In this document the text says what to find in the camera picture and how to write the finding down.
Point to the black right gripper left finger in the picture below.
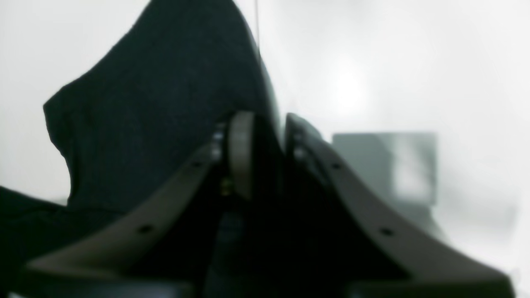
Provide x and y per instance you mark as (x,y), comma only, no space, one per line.
(160,249)

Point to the black T-shirt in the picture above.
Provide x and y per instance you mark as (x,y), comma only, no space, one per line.
(128,123)

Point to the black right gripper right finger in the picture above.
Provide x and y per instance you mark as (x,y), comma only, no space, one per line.
(434,270)

